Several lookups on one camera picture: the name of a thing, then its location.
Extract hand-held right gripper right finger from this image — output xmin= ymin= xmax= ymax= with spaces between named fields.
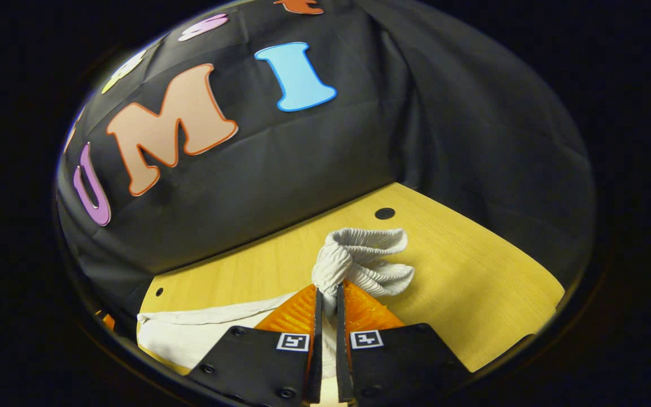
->
xmin=336 ymin=280 xmax=471 ymax=404

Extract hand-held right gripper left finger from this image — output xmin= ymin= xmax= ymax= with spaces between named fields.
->
xmin=187 ymin=284 xmax=324 ymax=405

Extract white jeans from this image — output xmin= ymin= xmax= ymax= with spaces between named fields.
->
xmin=136 ymin=228 xmax=415 ymax=405

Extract black backdrop cloth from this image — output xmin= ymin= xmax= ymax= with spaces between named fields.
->
xmin=57 ymin=0 xmax=596 ymax=340

